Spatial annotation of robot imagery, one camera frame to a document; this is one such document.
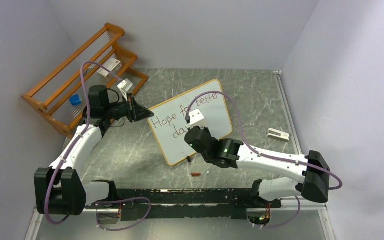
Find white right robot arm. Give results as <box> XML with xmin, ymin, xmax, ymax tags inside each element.
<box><xmin>184</xmin><ymin>126</ymin><xmax>331</xmax><ymax>207</ymax></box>

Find blue cube block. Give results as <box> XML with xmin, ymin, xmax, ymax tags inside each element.
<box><xmin>68</xmin><ymin>94</ymin><xmax>83</xmax><ymax>106</ymax></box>

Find orange wooden rack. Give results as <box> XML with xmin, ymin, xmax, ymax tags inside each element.
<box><xmin>21</xmin><ymin>23</ymin><xmax>148</xmax><ymax>138</ymax></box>

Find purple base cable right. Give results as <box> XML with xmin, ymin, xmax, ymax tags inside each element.
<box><xmin>251</xmin><ymin>196</ymin><xmax>302</xmax><ymax>230</ymax></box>

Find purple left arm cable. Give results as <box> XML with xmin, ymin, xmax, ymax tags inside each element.
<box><xmin>44</xmin><ymin>61</ymin><xmax>125</xmax><ymax>226</ymax></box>

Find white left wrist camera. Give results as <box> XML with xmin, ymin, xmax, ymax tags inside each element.
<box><xmin>116</xmin><ymin>78</ymin><xmax>134</xmax><ymax>100</ymax></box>

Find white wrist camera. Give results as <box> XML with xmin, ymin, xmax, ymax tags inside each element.
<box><xmin>186</xmin><ymin>109</ymin><xmax>208</xmax><ymax>130</ymax></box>
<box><xmin>116</xmin><ymin>78</ymin><xmax>134</xmax><ymax>100</ymax></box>

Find grey cardboard box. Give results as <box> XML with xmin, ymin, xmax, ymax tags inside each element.
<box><xmin>96</xmin><ymin>57</ymin><xmax>122</xmax><ymax>80</ymax></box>

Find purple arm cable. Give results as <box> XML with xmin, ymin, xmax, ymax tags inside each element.
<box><xmin>185</xmin><ymin>90</ymin><xmax>344</xmax><ymax>191</ymax></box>
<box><xmin>44</xmin><ymin>61</ymin><xmax>125</xmax><ymax>226</ymax></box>

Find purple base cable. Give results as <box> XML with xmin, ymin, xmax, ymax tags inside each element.
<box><xmin>92</xmin><ymin>197</ymin><xmax>153</xmax><ymax>232</ymax></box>
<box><xmin>251</xmin><ymin>196</ymin><xmax>302</xmax><ymax>230</ymax></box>

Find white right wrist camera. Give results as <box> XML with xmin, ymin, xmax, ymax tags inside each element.
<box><xmin>186</xmin><ymin>109</ymin><xmax>208</xmax><ymax>130</ymax></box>

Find white whiteboard eraser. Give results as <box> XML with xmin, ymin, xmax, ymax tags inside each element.
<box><xmin>267</xmin><ymin>128</ymin><xmax>290</xmax><ymax>143</ymax></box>

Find yellow framed whiteboard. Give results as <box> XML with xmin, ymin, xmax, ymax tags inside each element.
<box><xmin>147</xmin><ymin>79</ymin><xmax>233</xmax><ymax>166</ymax></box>

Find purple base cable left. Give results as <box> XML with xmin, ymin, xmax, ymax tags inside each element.
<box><xmin>92</xmin><ymin>197</ymin><xmax>153</xmax><ymax>232</ymax></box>

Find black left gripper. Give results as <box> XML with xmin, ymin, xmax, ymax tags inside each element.
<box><xmin>104</xmin><ymin>93</ymin><xmax>154</xmax><ymax>123</ymax></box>

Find brown marker cap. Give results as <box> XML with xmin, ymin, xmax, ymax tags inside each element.
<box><xmin>191</xmin><ymin>172</ymin><xmax>202</xmax><ymax>177</ymax></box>

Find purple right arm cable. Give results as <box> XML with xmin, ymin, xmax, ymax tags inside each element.
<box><xmin>185</xmin><ymin>90</ymin><xmax>344</xmax><ymax>191</ymax></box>

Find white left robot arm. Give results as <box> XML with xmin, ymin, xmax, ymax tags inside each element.
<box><xmin>34</xmin><ymin>85</ymin><xmax>154</xmax><ymax>216</ymax></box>

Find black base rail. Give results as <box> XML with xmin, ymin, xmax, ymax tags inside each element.
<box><xmin>85</xmin><ymin>180</ymin><xmax>282</xmax><ymax>221</ymax></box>

